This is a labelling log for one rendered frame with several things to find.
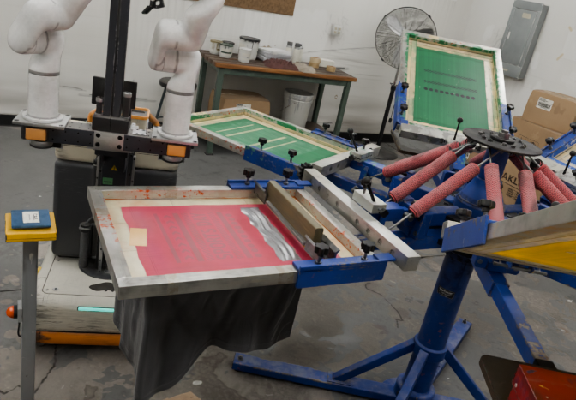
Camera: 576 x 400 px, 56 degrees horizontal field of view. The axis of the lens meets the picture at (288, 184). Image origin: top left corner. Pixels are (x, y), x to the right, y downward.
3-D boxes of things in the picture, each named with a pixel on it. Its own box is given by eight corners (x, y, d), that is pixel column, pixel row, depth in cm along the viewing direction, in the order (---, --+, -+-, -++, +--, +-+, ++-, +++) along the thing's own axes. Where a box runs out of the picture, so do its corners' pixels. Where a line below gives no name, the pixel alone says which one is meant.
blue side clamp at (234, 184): (229, 202, 197) (231, 184, 194) (224, 196, 201) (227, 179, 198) (301, 200, 211) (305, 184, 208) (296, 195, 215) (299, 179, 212)
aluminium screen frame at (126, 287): (117, 300, 130) (118, 286, 129) (87, 196, 177) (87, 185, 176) (382, 274, 167) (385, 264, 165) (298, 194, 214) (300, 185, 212)
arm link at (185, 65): (199, 97, 187) (205, 50, 182) (160, 93, 182) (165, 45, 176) (192, 89, 195) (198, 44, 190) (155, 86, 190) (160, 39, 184)
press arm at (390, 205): (362, 223, 190) (365, 210, 188) (352, 214, 195) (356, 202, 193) (400, 221, 198) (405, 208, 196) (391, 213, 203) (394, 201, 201)
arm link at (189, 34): (234, 0, 160) (171, -11, 152) (201, 81, 189) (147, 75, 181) (227, -33, 167) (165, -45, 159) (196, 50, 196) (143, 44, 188)
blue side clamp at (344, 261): (296, 289, 152) (301, 267, 149) (288, 278, 156) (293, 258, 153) (382, 279, 166) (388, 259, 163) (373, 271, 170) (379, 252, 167)
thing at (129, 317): (133, 409, 155) (147, 282, 139) (108, 314, 191) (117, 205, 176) (143, 408, 156) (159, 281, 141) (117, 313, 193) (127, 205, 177)
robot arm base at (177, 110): (158, 123, 201) (162, 83, 196) (192, 128, 204) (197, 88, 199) (156, 137, 187) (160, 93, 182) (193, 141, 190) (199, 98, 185)
